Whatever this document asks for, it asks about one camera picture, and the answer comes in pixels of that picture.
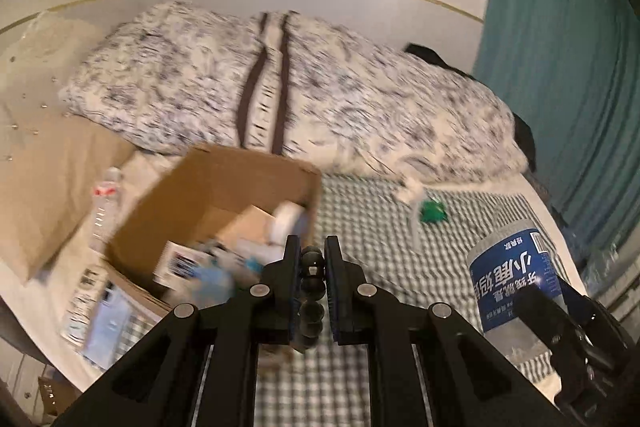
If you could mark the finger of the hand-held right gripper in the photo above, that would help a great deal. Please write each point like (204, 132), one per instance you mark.
(547, 319)
(602, 322)

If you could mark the white box with blue label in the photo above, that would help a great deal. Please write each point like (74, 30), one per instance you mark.
(177, 264)

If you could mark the brown wooden nightstand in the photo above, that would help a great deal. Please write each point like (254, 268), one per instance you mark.
(57, 389)

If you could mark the brown cardboard box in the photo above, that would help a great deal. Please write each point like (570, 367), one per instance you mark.
(235, 179)

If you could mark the floral tissue paper pack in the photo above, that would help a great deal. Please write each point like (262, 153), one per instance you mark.
(240, 257)

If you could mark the blue face mask pack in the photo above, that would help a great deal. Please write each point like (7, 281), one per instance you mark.
(107, 327)

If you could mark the beige cushion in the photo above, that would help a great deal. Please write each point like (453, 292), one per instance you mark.
(50, 167)

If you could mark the green foil packet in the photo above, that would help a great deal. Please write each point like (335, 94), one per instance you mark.
(432, 211)

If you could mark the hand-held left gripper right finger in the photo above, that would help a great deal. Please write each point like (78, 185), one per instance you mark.
(334, 302)

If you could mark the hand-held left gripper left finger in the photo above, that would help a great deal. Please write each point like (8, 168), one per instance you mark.
(287, 287)

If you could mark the blue label plastic canister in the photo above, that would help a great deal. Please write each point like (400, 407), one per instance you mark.
(515, 267)

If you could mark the clear water bottle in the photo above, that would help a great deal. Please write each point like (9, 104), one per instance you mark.
(105, 207)

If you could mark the floral pillow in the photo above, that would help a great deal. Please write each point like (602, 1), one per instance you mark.
(350, 97)

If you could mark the white tape roll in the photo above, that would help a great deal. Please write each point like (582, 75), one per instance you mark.
(285, 222)

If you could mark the green checked bed sheet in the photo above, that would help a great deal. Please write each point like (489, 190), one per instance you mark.
(380, 247)

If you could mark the teal curtain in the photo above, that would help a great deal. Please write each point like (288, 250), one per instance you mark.
(565, 57)

